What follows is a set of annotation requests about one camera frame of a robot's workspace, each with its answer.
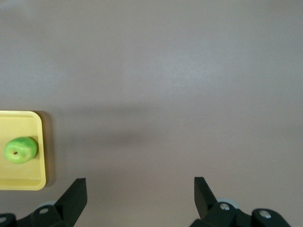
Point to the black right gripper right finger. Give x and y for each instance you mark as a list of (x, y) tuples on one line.
[(220, 212)]

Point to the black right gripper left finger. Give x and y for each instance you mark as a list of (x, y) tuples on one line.
[(59, 210)]

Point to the green apple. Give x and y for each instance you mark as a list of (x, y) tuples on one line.
[(21, 150)]

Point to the yellow plastic tray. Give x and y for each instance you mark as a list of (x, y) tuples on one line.
[(21, 175)]

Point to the large table cover mat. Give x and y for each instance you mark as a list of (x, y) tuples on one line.
[(165, 71)]

